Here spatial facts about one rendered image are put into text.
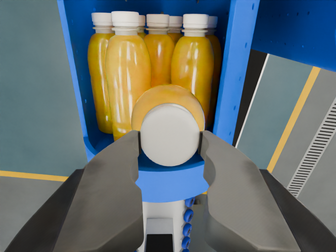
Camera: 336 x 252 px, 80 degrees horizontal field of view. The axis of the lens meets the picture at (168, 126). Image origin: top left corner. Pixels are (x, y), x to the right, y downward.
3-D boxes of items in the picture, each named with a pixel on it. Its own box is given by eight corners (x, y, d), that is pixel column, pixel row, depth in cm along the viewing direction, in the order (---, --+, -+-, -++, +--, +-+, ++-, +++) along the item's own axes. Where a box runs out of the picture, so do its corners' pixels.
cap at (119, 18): (144, 30, 31) (143, 16, 30) (130, 30, 28) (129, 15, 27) (122, 29, 32) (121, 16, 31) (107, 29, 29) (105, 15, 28)
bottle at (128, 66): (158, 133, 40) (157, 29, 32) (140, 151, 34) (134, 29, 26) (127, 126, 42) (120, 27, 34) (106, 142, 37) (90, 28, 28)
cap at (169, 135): (177, 94, 15) (179, 94, 13) (204, 138, 15) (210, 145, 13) (132, 122, 15) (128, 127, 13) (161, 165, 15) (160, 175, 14)
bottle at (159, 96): (173, 79, 32) (185, 62, 14) (195, 116, 33) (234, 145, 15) (136, 103, 33) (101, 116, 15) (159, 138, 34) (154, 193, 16)
